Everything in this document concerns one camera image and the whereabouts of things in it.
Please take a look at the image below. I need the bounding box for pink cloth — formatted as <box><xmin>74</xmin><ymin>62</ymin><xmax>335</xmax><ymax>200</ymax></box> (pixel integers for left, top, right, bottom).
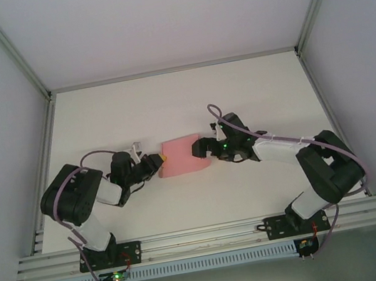
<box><xmin>153</xmin><ymin>132</ymin><xmax>212</xmax><ymax>180</ymax></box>

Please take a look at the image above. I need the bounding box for circuit board with green light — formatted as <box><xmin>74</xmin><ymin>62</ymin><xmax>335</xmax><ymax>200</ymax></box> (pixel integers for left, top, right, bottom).
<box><xmin>100</xmin><ymin>268</ymin><xmax>132</xmax><ymax>281</ymax></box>

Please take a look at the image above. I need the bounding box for small green circuit board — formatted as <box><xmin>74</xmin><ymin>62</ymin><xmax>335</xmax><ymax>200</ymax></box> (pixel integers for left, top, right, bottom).
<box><xmin>297</xmin><ymin>238</ymin><xmax>315</xmax><ymax>251</ymax></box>

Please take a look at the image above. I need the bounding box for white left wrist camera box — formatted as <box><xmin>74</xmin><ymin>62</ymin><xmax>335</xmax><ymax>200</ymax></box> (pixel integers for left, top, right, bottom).
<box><xmin>128</xmin><ymin>139</ymin><xmax>146</xmax><ymax>164</ymax></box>

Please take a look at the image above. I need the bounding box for aluminium table side rail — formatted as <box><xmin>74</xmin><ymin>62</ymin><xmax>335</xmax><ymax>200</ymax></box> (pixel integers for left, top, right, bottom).
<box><xmin>4</xmin><ymin>94</ymin><xmax>81</xmax><ymax>258</ymax></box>
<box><xmin>295</xmin><ymin>44</ymin><xmax>375</xmax><ymax>206</ymax></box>

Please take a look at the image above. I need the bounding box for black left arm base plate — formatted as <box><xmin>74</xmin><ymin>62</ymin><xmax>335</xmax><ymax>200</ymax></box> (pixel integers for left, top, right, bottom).
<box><xmin>76</xmin><ymin>239</ymin><xmax>145</xmax><ymax>275</ymax></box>

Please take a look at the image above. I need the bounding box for aluminium frame crossbar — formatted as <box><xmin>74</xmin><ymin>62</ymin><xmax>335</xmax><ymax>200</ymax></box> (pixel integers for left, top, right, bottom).
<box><xmin>48</xmin><ymin>43</ymin><xmax>301</xmax><ymax>96</ymax></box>

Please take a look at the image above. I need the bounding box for aluminium mounting rail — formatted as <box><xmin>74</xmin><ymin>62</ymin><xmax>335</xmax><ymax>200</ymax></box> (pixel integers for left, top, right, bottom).
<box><xmin>11</xmin><ymin>196</ymin><xmax>376</xmax><ymax>281</ymax></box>

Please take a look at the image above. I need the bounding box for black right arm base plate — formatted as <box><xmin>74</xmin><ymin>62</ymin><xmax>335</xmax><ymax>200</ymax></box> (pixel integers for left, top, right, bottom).
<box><xmin>263</xmin><ymin>206</ymin><xmax>333</xmax><ymax>243</ymax></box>

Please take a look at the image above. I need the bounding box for white slotted cable duct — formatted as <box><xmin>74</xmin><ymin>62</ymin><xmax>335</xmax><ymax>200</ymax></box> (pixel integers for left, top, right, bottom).
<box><xmin>49</xmin><ymin>239</ymin><xmax>299</xmax><ymax>281</ymax></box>

